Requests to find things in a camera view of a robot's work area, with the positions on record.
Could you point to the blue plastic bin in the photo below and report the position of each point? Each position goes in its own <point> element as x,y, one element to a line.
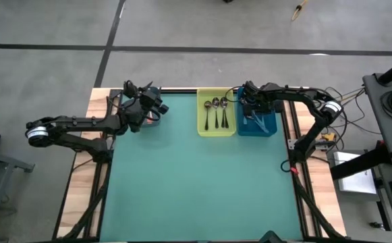
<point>266,131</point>

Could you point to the grey-blue plastic bin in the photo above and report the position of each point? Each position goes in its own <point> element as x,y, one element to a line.
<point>155,123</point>

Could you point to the black metal spoon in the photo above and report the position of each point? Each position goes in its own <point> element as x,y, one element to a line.
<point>227,123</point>
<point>216,102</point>
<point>224,102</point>
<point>208,104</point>

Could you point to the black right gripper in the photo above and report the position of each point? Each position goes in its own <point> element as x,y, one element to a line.
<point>261,98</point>

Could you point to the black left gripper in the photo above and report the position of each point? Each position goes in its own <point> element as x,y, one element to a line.
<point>141,108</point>

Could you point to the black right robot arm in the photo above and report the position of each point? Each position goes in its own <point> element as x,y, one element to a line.
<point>312,95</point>

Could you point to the white box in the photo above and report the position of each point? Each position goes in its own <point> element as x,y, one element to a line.
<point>357,179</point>

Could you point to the yellow-green plastic bin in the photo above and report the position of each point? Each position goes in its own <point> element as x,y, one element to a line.
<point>216,133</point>

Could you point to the black stand bar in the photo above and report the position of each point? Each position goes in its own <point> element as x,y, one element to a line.
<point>357,163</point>

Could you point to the grey side table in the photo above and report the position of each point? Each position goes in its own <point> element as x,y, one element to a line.
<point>6,158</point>

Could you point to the small black floor object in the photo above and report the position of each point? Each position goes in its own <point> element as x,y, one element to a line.
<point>377,225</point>

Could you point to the grey equipment cart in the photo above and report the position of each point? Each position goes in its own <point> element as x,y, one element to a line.
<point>374,101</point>

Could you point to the white label plate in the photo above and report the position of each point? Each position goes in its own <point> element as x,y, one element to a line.
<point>291,144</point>

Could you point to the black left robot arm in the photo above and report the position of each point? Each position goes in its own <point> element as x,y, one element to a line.
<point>81,122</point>

